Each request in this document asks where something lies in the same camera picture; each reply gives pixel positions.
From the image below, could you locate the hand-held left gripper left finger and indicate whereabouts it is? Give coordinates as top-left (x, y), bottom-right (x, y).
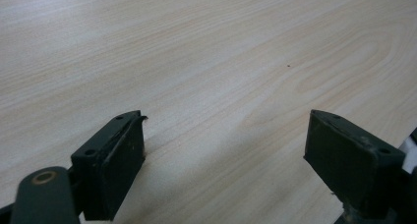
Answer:
top-left (70, 110), bottom-right (149, 222)

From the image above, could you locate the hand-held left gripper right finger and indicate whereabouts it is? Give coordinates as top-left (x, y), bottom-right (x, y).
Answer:
top-left (303, 109), bottom-right (407, 218)

